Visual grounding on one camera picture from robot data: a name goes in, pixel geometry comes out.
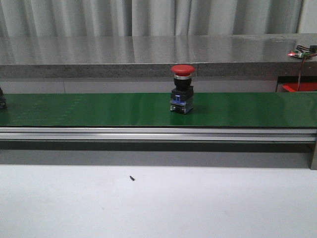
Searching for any red mushroom push button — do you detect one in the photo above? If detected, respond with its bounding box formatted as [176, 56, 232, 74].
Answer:
[0, 88, 7, 109]
[170, 64, 195, 114]

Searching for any green conveyor belt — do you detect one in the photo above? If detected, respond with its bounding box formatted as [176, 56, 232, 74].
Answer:
[0, 92, 317, 128]

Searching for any grey stone counter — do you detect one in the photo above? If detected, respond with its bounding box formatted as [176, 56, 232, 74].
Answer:
[0, 34, 317, 94]

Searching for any red plastic bin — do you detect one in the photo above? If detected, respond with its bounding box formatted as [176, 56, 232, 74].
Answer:
[282, 82, 317, 92]

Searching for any small green circuit board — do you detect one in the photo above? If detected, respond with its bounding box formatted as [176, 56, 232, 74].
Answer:
[288, 50, 312, 59]

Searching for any white curtain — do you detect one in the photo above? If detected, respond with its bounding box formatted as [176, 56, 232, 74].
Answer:
[0, 0, 303, 37]

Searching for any aluminium conveyor frame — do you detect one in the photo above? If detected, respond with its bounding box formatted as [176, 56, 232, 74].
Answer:
[0, 126, 317, 170]

